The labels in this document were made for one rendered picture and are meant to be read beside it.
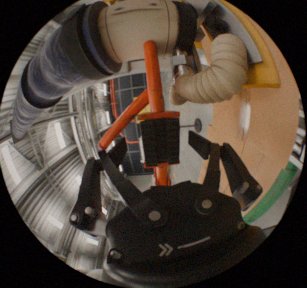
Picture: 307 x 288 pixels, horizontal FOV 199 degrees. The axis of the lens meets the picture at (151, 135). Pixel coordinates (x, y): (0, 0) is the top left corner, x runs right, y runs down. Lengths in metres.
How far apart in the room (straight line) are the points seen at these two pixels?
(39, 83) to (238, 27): 0.37
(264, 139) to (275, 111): 0.09
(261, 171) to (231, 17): 0.78
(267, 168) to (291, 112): 0.54
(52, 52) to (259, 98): 0.48
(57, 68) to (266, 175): 0.99
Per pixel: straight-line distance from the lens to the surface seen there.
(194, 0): 0.23
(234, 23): 0.17
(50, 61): 0.23
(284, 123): 0.31
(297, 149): 0.72
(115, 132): 0.16
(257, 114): 0.33
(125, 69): 1.21
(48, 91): 0.30
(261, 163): 0.79
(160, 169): 0.16
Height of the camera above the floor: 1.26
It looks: level
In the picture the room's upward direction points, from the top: 96 degrees counter-clockwise
